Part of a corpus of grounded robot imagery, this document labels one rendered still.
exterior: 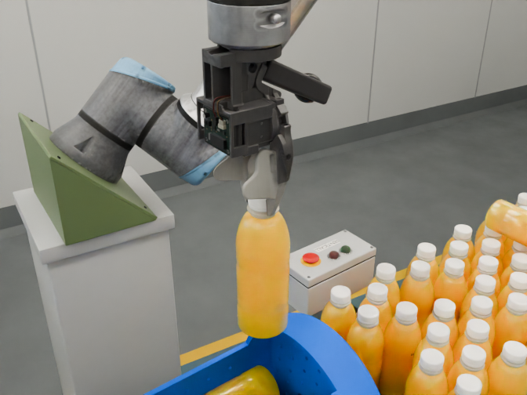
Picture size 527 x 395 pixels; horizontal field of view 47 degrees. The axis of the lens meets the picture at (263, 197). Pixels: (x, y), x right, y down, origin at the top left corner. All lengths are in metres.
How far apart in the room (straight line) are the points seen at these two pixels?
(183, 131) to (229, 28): 0.77
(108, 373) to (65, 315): 0.24
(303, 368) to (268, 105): 0.50
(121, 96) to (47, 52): 2.06
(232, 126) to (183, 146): 0.75
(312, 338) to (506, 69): 4.88
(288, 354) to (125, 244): 0.59
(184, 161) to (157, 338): 0.52
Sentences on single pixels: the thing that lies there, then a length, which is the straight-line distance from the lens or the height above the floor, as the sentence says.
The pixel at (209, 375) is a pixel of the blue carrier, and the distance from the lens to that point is 1.02.
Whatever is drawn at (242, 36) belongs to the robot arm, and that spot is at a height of 1.68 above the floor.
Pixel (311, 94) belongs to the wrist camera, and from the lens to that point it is 0.73.
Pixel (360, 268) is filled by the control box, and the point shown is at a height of 1.06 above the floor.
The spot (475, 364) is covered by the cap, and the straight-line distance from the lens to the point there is 1.10.
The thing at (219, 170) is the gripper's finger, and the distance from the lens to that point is 0.74.
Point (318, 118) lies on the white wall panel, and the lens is 4.36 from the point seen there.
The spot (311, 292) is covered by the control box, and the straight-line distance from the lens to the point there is 1.26.
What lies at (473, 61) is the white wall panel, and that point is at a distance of 5.28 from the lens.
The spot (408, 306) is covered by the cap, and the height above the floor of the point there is 1.11.
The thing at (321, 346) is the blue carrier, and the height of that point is 1.23.
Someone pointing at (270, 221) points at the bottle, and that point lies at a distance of 0.76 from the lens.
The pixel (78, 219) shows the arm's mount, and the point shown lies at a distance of 1.38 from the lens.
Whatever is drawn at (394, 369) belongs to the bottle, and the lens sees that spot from 1.23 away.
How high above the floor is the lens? 1.83
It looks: 29 degrees down
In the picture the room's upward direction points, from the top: straight up
